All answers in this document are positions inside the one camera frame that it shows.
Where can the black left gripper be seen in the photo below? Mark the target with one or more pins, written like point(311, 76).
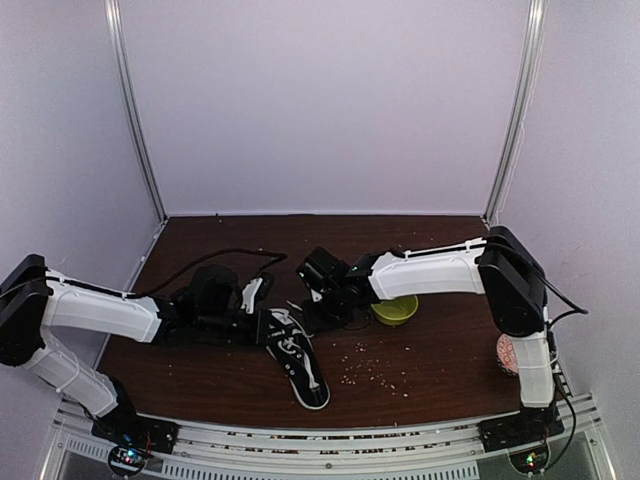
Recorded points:
point(259, 331)

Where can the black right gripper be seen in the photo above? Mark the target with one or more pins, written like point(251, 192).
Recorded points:
point(313, 321)

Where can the black white canvas sneaker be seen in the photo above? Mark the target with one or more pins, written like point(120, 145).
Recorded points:
point(310, 400)

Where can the white shoelace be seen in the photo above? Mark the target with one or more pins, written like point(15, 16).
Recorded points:
point(295, 353)

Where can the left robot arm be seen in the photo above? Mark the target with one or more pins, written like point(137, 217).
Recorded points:
point(36, 299)

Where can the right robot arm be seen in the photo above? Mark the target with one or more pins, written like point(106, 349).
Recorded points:
point(496, 266)

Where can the lime green bowl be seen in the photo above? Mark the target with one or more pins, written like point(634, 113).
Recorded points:
point(396, 312)

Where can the front aluminium rail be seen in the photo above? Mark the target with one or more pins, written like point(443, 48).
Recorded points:
point(442, 450)

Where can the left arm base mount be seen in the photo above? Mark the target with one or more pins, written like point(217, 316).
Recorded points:
point(135, 444)

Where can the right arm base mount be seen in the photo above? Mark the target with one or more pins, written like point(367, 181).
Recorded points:
point(525, 436)

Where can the right aluminium frame post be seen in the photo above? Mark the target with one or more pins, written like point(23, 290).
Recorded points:
point(525, 86)

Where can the aluminium frame post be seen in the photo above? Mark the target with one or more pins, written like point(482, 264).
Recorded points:
point(132, 115)
point(525, 86)

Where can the left aluminium frame post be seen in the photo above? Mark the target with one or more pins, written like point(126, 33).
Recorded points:
point(132, 115)

